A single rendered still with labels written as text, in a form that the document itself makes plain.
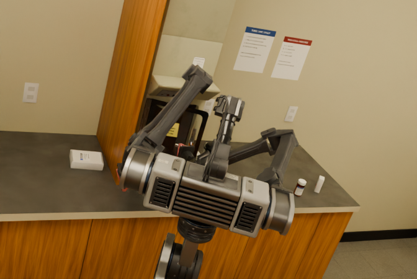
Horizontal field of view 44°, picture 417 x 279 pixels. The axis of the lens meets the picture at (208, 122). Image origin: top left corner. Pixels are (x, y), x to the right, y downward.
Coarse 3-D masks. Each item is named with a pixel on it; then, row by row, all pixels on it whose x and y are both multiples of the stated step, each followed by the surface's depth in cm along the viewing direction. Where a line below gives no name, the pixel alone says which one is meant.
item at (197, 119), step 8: (152, 104) 249; (160, 104) 249; (152, 112) 251; (184, 112) 251; (192, 112) 252; (200, 112) 252; (184, 120) 253; (192, 120) 253; (200, 120) 254; (184, 128) 255; (192, 128) 255; (200, 128) 256; (168, 136) 257; (184, 136) 257; (192, 136) 257; (200, 136) 257; (152, 144) 258; (168, 144) 259; (184, 144) 259; (168, 152) 260; (176, 152) 261
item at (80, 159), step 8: (72, 152) 264; (80, 152) 266; (88, 152) 268; (96, 152) 270; (72, 160) 260; (80, 160) 259; (88, 160) 261; (96, 160) 264; (80, 168) 259; (88, 168) 260; (96, 168) 262
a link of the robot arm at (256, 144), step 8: (272, 128) 227; (264, 136) 225; (248, 144) 230; (256, 144) 226; (264, 144) 226; (232, 152) 230; (240, 152) 228; (248, 152) 227; (256, 152) 227; (264, 152) 228; (272, 152) 228; (200, 160) 234; (232, 160) 229; (240, 160) 229
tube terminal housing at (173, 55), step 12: (168, 36) 237; (156, 48) 239; (168, 48) 240; (180, 48) 242; (192, 48) 245; (204, 48) 247; (216, 48) 250; (156, 60) 240; (168, 60) 243; (180, 60) 245; (192, 60) 248; (216, 60) 253; (156, 72) 243; (168, 72) 246; (180, 72) 248; (144, 96) 250; (156, 96) 250
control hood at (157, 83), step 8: (152, 80) 242; (160, 80) 239; (168, 80) 242; (176, 80) 245; (184, 80) 248; (152, 88) 241; (160, 88) 237; (168, 88) 237; (176, 88) 239; (208, 88) 247; (216, 88) 250; (160, 96) 248; (200, 96) 252; (208, 96) 253
